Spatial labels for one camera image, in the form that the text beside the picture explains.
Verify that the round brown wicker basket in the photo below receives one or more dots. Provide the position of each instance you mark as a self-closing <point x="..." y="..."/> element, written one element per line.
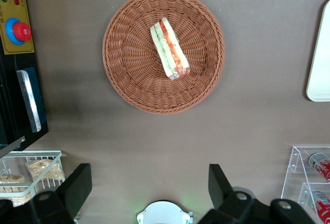
<point x="129" y="53"/>

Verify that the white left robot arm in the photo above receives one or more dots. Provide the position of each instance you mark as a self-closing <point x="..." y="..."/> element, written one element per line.
<point x="162" y="212"/>

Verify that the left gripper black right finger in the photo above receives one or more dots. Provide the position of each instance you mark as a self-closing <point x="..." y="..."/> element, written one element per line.
<point x="219" y="185"/>

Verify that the red emergency stop button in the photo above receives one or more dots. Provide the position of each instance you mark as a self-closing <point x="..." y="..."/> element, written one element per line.
<point x="21" y="31"/>

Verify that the red cola bottle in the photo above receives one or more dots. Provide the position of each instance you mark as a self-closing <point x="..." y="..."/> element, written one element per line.
<point x="322" y="206"/>
<point x="322" y="167"/>

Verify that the cream plastic tray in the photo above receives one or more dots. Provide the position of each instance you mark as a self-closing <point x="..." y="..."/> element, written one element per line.
<point x="321" y="61"/>

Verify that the sandwich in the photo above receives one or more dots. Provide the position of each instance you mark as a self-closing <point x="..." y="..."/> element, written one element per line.
<point x="168" y="49"/>

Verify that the clear acrylic bottle rack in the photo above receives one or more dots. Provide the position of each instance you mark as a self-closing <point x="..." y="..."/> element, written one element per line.
<point x="296" y="162"/>

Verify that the black countertop machine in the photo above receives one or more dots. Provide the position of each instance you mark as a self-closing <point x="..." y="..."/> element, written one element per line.
<point x="10" y="100"/>

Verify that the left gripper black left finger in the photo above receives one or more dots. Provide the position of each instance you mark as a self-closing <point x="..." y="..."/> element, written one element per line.
<point x="77" y="185"/>

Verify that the silver machine lid bar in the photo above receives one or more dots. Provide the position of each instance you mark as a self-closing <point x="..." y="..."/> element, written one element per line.
<point x="13" y="147"/>

